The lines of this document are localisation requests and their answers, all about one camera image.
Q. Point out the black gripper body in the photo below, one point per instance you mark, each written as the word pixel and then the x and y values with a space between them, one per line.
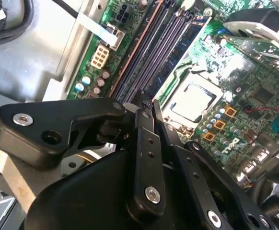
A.
pixel 86 196

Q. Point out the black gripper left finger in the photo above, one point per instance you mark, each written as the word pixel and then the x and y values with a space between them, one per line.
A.
pixel 34 134

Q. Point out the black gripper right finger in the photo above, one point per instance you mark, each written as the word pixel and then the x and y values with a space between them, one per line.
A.
pixel 187 167

